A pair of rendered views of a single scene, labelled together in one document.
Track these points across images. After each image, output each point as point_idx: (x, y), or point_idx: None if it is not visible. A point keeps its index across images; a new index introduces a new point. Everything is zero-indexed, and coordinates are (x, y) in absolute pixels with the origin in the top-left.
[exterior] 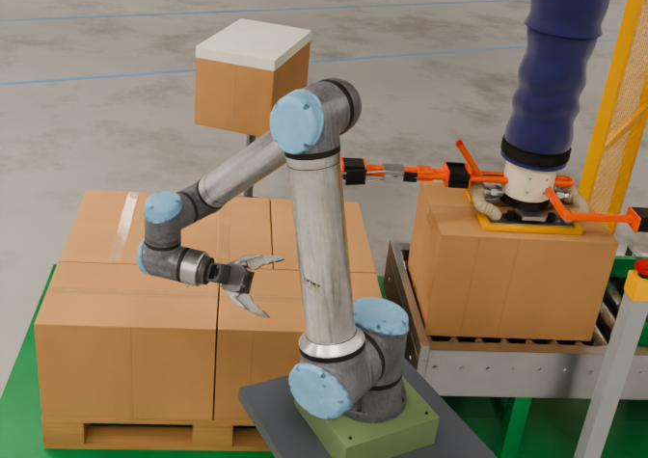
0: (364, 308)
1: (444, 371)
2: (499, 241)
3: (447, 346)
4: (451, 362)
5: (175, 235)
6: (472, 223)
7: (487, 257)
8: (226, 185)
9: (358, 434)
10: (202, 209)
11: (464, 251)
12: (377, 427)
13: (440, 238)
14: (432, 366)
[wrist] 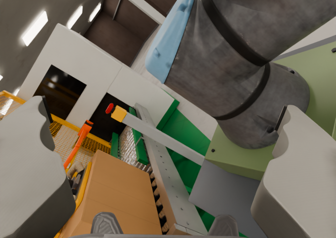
0: (163, 30)
1: (188, 219)
2: (91, 189)
3: (170, 215)
4: (180, 213)
5: None
6: (75, 214)
7: (103, 197)
8: None
9: (319, 56)
10: None
11: (97, 209)
12: (290, 65)
13: (84, 223)
14: (188, 225)
